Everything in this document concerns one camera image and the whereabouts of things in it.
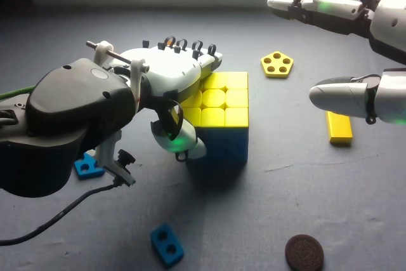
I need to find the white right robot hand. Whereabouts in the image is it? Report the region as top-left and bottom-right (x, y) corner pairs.
(267, 0), (406, 126)

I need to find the black camera cable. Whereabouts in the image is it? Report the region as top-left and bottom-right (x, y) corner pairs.
(0, 182), (123, 247)

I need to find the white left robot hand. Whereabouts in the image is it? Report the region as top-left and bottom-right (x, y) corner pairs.
(119, 35), (225, 162)

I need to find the yellow rectangular block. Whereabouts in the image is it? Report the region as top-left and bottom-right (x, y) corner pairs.
(325, 110), (353, 147)

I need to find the yellow pentagon block with holes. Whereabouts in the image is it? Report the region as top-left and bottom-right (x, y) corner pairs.
(260, 50), (294, 79)

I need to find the blue two-hole block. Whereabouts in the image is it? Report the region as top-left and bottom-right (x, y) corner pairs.
(149, 222), (185, 268)

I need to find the grey table cloth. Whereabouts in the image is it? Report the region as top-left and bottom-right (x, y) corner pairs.
(0, 7), (406, 271)

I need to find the green cable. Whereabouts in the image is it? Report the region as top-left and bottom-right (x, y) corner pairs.
(0, 85), (36, 100)

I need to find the blue pentagon block with holes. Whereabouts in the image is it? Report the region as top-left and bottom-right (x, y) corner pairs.
(74, 152), (105, 180)

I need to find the Rubik's cube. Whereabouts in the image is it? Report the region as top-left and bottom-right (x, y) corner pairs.
(179, 70), (250, 166)

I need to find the chocolate sandwich cookie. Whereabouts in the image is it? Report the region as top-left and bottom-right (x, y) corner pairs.
(284, 234), (325, 271)

